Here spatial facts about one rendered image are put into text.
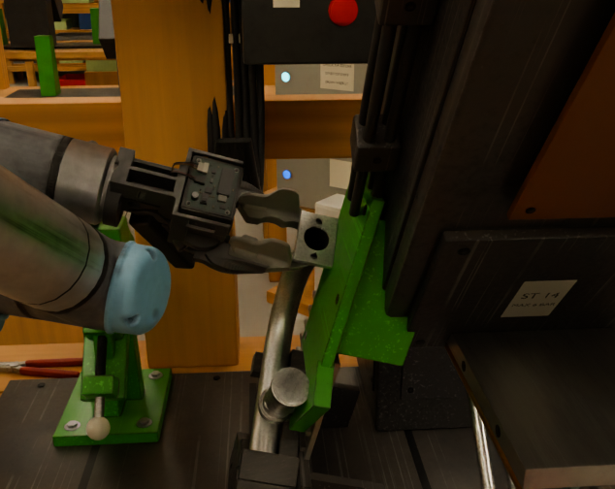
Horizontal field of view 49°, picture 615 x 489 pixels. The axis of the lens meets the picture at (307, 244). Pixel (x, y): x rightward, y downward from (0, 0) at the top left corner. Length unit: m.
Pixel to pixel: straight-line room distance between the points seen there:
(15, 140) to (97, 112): 0.40
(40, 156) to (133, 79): 0.32
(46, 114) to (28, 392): 0.40
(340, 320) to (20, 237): 0.29
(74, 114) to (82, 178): 0.42
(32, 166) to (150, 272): 0.16
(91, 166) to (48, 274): 0.18
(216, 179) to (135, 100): 0.33
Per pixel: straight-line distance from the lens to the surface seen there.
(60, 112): 1.07
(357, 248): 0.60
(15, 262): 0.47
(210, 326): 1.05
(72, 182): 0.65
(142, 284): 0.55
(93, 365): 0.91
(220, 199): 0.62
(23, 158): 0.66
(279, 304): 0.78
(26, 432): 0.98
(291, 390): 0.66
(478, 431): 0.68
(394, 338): 0.66
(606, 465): 0.55
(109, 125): 1.05
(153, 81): 0.94
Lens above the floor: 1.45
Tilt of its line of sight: 22 degrees down
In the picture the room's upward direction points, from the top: straight up
